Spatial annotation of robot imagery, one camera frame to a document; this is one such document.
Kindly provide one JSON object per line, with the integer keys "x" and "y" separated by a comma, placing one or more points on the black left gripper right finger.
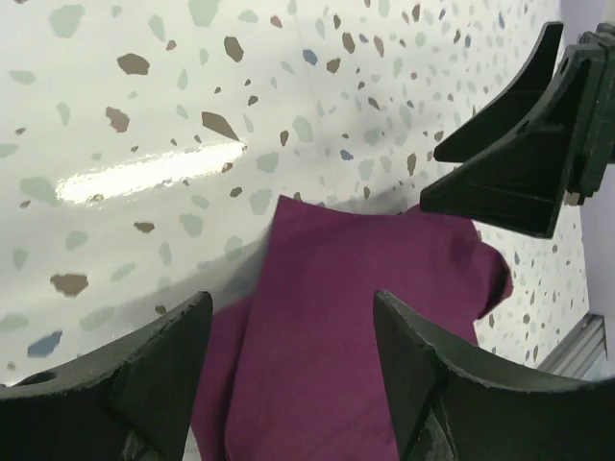
{"x": 451, "y": 400}

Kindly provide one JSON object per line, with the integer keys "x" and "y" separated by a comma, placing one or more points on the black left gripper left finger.
{"x": 131, "y": 399}

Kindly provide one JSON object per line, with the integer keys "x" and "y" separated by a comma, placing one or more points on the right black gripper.
{"x": 514, "y": 158}

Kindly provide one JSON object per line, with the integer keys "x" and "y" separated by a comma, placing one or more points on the purple cloth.
{"x": 292, "y": 371}

